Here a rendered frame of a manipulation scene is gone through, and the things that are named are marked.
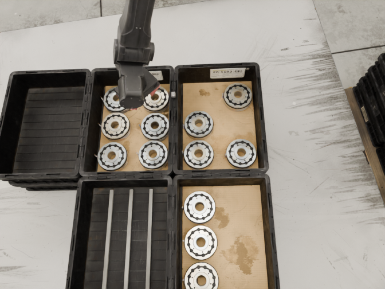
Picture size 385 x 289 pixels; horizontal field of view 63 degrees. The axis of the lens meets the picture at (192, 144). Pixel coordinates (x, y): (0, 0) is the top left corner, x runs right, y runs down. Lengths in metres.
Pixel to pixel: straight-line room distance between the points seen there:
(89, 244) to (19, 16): 2.18
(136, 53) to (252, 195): 0.61
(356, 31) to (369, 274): 1.78
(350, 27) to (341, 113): 1.31
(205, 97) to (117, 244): 0.60
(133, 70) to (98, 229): 0.58
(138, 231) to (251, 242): 0.36
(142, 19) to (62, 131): 0.72
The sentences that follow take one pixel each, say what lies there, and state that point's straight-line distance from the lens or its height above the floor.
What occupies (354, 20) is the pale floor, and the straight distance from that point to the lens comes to 2.68.
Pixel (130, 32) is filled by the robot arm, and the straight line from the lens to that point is 0.66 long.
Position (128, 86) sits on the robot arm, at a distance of 0.72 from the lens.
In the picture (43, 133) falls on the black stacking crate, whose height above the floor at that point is 0.83.
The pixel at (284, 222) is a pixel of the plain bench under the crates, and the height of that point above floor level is 0.70.
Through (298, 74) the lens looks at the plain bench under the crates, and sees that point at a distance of 1.44.
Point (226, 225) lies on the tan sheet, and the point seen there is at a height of 0.83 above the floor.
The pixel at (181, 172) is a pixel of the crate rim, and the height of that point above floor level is 0.93.
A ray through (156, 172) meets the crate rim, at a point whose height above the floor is 0.93.
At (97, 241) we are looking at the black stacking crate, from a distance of 1.11.
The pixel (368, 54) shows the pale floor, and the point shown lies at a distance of 2.54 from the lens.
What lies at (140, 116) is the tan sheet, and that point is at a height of 0.83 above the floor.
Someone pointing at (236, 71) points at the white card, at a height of 0.90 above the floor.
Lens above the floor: 1.88
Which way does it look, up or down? 70 degrees down
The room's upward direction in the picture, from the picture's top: 9 degrees counter-clockwise
